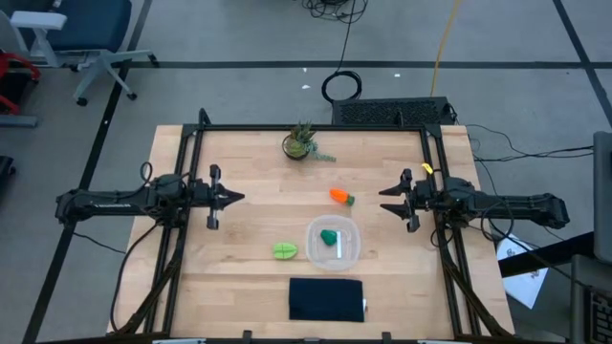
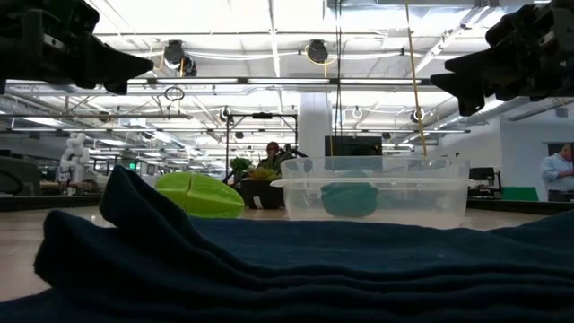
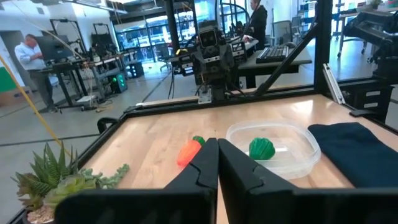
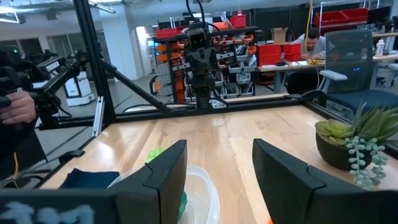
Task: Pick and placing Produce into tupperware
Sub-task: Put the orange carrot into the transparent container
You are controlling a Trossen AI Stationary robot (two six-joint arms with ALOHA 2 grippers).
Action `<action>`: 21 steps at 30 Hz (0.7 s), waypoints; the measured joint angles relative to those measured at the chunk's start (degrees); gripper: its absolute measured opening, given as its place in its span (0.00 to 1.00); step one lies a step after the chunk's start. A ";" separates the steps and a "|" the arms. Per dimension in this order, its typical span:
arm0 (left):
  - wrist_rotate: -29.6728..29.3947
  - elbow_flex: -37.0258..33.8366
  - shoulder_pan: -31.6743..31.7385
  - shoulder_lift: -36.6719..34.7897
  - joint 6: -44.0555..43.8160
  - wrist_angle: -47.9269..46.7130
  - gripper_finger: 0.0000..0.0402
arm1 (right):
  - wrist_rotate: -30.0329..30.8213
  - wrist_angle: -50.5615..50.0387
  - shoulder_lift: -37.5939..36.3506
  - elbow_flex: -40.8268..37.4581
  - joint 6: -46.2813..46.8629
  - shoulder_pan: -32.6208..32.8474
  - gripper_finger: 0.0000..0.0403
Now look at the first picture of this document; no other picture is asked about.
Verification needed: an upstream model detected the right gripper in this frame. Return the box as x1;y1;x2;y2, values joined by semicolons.
378;167;446;234

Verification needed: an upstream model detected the potted succulent plant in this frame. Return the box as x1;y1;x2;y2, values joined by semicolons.
281;121;337;163

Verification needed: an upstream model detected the red frame object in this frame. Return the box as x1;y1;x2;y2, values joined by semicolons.
0;51;42;116

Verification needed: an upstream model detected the light green toy star fruit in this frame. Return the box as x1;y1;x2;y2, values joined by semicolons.
273;242;299;261

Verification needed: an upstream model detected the black hanging cable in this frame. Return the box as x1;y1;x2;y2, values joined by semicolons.
320;0;369;104

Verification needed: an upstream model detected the dark blue folded cloth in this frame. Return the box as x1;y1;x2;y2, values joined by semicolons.
288;277;367;323

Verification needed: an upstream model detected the blue office chair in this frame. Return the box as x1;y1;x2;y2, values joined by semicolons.
9;0;160;107

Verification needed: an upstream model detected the black computer case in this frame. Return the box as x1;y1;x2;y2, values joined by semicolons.
332;97;455;126

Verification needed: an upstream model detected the orange toy carrot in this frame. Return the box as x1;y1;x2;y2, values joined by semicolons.
329;187;356;207

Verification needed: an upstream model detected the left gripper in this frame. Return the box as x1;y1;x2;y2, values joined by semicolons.
190;163;246;231

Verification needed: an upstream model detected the clear plastic tupperware container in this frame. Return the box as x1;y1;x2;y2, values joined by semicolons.
305;214;362;272

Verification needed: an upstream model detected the black metal table frame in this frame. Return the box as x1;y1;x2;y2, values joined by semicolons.
112;107;515;341

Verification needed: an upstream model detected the yellow hanging cable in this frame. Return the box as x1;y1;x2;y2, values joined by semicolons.
429;0;463;97

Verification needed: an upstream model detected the white paper sheet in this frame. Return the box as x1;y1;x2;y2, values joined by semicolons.
495;233;550;311

